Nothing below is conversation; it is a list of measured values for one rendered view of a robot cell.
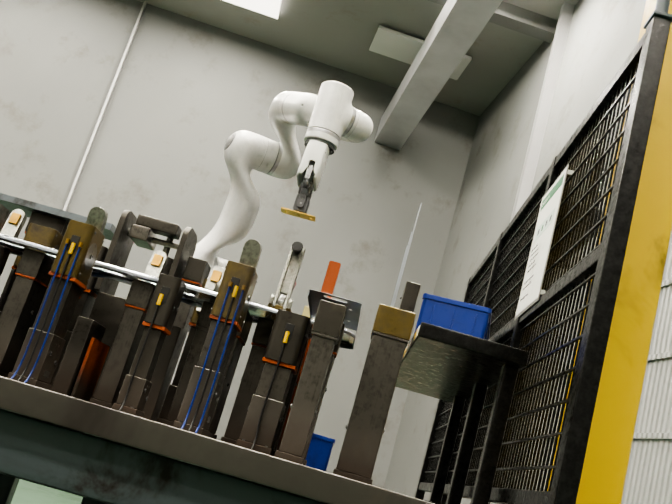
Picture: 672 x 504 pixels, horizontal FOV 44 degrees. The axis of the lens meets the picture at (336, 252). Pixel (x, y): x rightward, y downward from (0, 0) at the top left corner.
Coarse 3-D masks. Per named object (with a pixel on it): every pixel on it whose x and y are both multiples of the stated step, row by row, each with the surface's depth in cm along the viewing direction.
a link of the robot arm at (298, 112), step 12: (288, 96) 224; (300, 96) 216; (312, 96) 214; (288, 108) 220; (300, 108) 213; (312, 108) 213; (288, 120) 224; (300, 120) 215; (360, 120) 202; (348, 132) 202; (360, 132) 203
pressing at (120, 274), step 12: (12, 240) 184; (24, 240) 186; (12, 252) 203; (48, 252) 192; (96, 264) 183; (108, 264) 183; (96, 276) 200; (108, 276) 197; (120, 276) 196; (132, 276) 191; (144, 276) 182; (192, 288) 179; (192, 300) 201; (204, 300) 195; (252, 312) 192; (264, 312) 188; (276, 312) 178; (312, 324) 185; (348, 336) 187; (348, 348) 197
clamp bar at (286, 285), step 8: (296, 248) 207; (304, 248) 210; (288, 256) 209; (296, 256) 210; (288, 264) 208; (296, 264) 209; (288, 272) 208; (296, 272) 207; (280, 280) 206; (288, 280) 207; (280, 288) 205; (288, 288) 206; (288, 296) 204; (272, 304) 203
